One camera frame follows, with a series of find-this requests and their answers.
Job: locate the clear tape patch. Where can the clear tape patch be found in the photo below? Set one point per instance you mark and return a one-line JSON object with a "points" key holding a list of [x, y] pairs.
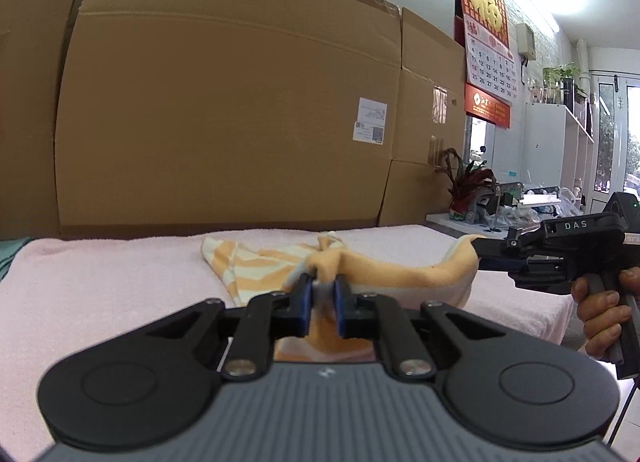
{"points": [[440, 104]]}

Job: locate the glass door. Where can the glass door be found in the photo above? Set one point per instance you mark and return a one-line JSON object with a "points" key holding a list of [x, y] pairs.
{"points": [[615, 142]]}

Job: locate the grey metal clamp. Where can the grey metal clamp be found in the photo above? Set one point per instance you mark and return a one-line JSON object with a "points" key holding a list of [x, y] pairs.
{"points": [[482, 212]]}

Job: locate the plain large cardboard box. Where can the plain large cardboard box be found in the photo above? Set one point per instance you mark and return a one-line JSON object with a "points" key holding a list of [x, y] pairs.
{"points": [[30, 117]]}

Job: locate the teal cloth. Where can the teal cloth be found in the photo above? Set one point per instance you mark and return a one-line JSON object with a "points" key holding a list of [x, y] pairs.
{"points": [[10, 254]]}

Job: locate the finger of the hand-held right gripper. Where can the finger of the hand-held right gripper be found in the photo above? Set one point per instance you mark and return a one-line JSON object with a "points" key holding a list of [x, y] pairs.
{"points": [[525, 242], [525, 264]]}

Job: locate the large labelled cardboard box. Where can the large labelled cardboard box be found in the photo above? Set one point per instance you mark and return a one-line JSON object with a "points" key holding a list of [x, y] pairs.
{"points": [[225, 117]]}

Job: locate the taped cardboard box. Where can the taped cardboard box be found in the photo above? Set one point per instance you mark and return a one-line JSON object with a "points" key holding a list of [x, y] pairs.
{"points": [[430, 52]]}

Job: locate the orange white striped shirt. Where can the orange white striped shirt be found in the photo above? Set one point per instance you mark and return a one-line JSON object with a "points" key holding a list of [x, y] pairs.
{"points": [[400, 272]]}

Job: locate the white label with square code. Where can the white label with square code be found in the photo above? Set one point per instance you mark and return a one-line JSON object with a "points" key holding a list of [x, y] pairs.
{"points": [[369, 133]]}

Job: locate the white shipping label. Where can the white shipping label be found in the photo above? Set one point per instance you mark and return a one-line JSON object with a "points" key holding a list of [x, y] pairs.
{"points": [[374, 111]]}

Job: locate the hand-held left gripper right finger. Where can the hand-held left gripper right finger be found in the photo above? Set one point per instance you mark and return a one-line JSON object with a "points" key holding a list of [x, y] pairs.
{"points": [[340, 309]]}

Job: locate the person's right hand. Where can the person's right hand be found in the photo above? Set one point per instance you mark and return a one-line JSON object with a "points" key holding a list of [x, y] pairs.
{"points": [[600, 322]]}

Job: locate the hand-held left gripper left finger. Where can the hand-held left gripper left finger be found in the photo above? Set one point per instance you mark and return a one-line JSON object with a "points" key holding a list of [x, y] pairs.
{"points": [[306, 309]]}

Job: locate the wall electric box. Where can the wall electric box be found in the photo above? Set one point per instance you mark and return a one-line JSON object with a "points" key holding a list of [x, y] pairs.
{"points": [[526, 42]]}

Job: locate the white shelf cabinet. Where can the white shelf cabinet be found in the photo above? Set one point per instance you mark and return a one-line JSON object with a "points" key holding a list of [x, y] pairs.
{"points": [[555, 152]]}

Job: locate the clear plastic bag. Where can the clear plastic bag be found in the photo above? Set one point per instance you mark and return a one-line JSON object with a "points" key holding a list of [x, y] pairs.
{"points": [[560, 207]]}

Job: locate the brown tape patch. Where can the brown tape patch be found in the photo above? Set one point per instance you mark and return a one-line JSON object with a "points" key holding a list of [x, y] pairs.
{"points": [[437, 149]]}

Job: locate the low cardboard box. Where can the low cardboard box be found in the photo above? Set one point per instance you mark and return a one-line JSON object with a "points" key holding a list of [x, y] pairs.
{"points": [[415, 197]]}

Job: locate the potted red-leaf plant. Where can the potted red-leaf plant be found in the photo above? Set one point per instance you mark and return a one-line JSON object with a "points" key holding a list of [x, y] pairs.
{"points": [[467, 187]]}

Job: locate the pink fleece blanket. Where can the pink fleece blanket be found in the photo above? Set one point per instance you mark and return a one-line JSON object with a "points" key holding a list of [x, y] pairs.
{"points": [[100, 292]]}

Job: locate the white side table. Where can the white side table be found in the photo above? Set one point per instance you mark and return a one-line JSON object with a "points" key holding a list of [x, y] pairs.
{"points": [[445, 219]]}

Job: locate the small window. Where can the small window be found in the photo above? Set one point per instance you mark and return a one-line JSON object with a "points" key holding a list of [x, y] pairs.
{"points": [[477, 142]]}

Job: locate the green potted plants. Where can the green potted plants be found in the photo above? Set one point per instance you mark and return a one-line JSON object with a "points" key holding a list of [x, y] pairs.
{"points": [[562, 84]]}

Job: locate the red white wall calendar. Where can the red white wall calendar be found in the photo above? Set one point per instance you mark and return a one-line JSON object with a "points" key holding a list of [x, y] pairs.
{"points": [[487, 42]]}

